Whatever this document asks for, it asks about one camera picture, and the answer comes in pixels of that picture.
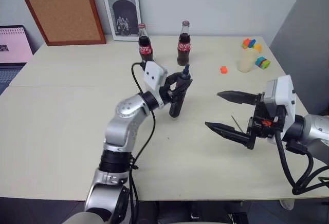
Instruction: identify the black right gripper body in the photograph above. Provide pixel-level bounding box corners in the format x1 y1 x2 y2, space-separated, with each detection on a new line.
246 92 286 139

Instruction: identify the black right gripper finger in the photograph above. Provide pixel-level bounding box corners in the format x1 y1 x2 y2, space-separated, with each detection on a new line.
205 121 255 150
217 90 261 106

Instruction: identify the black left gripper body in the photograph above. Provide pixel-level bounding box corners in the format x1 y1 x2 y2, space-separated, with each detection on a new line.
159 74 178 106

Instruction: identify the thin metal screwdriver bit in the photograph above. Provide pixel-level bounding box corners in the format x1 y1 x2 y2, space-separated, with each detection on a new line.
231 115 244 134

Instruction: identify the glass cola bottle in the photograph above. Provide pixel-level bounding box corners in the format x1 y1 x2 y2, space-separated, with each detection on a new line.
138 23 154 63
176 20 192 67

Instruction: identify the cream plastic cup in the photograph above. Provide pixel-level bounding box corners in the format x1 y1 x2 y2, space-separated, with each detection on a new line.
237 48 258 73

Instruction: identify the rainbow striped toy block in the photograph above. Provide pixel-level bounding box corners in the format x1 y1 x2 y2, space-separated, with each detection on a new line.
255 56 271 69

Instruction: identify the green orange blue block cluster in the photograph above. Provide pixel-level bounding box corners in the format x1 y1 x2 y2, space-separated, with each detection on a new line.
241 38 258 50

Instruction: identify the graphic design book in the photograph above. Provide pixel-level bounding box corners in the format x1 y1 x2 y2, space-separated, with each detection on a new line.
99 0 142 42

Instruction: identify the white table foot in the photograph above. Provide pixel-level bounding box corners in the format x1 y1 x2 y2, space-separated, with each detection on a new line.
279 199 295 211

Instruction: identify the wood framed cork board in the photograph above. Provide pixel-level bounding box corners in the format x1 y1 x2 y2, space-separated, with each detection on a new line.
14 0 107 46

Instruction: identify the dark laptop keyboard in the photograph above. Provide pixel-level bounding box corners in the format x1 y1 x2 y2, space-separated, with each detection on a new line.
0 62 28 96

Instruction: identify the pink desk calendar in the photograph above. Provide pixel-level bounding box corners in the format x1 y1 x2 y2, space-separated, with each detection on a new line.
0 25 34 64

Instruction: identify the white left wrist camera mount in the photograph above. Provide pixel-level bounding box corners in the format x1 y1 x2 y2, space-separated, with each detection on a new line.
142 61 168 108

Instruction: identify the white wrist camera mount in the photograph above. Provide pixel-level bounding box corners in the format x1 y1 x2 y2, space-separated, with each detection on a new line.
142 61 168 108
262 74 299 143

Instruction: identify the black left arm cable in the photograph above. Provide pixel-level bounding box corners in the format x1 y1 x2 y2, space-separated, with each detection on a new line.
130 61 157 204

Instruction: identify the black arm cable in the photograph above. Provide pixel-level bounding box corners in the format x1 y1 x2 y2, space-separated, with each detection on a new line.
274 128 329 196
130 61 157 204

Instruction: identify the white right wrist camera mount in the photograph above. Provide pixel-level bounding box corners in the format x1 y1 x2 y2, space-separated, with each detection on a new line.
262 74 299 143

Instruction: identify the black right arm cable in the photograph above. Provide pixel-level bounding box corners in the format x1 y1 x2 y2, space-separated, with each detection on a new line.
274 128 329 196

